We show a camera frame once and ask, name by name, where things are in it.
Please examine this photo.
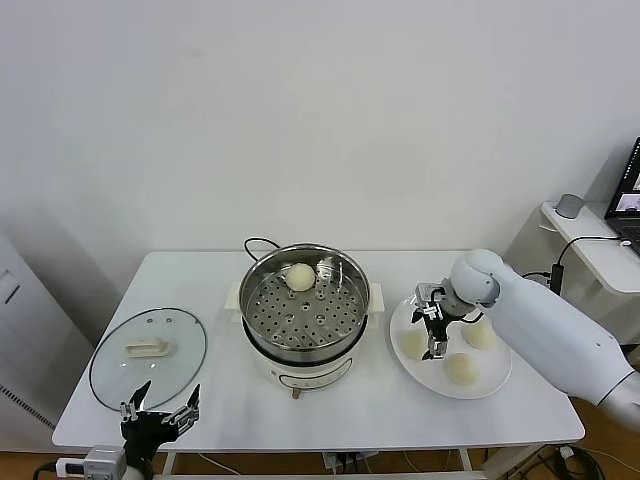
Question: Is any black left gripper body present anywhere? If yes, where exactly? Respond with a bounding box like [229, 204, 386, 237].
[119, 409, 180, 466]

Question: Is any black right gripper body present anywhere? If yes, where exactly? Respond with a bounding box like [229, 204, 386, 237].
[422, 299, 454, 341]

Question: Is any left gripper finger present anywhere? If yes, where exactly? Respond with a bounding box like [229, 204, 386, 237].
[118, 379, 153, 424]
[164, 383, 203, 435]

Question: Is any white steamed baozi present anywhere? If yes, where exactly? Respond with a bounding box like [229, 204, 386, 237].
[444, 352, 482, 386]
[284, 262, 316, 292]
[462, 319, 497, 350]
[401, 333, 425, 360]

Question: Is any perforated steel steamer basket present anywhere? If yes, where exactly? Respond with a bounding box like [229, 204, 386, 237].
[238, 243, 372, 354]

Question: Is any glass pot lid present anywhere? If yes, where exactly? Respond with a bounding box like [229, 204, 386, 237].
[88, 306, 208, 413]

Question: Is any white round plate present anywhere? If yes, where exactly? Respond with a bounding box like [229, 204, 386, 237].
[389, 294, 514, 400]

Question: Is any white electric cooking pot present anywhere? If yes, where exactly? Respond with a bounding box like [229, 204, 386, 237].
[224, 279, 386, 401]

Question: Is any white cabinet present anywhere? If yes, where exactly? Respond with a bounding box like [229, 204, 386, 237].
[0, 227, 96, 454]

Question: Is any white power strip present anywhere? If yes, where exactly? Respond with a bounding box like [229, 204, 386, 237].
[322, 449, 381, 471]

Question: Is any white side desk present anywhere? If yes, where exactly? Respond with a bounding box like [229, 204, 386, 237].
[502, 201, 640, 351]

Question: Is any black laptop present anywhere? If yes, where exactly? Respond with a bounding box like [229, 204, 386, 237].
[603, 135, 640, 241]

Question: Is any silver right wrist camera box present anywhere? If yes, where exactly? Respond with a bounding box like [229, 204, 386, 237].
[414, 282, 446, 306]

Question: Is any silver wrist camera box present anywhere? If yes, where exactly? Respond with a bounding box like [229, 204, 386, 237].
[55, 444, 127, 479]
[414, 282, 446, 306]

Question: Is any white table frame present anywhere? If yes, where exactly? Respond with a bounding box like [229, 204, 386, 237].
[159, 447, 474, 480]

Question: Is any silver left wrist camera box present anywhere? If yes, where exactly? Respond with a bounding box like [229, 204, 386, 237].
[55, 444, 127, 479]

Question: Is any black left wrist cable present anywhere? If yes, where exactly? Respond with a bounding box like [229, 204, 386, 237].
[32, 458, 61, 480]

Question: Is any black laptop cable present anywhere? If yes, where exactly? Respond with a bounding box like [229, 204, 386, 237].
[555, 235, 634, 266]

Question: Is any black pot power cord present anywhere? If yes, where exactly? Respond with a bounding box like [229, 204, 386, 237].
[243, 237, 282, 266]

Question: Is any black cable bundle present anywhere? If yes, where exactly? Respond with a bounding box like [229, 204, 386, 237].
[549, 442, 640, 480]

